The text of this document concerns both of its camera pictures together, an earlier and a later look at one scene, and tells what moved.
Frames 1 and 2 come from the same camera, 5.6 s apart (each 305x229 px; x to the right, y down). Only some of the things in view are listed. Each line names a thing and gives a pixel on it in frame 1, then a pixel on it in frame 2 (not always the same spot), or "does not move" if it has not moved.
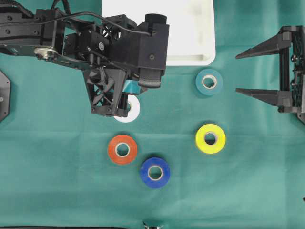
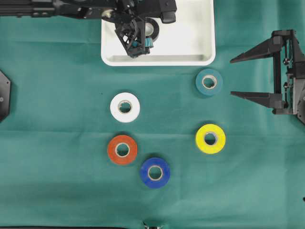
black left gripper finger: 131,86 → 148,42
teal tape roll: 205,74 does not move
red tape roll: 112,149 does not move
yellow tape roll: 219,141 does not move
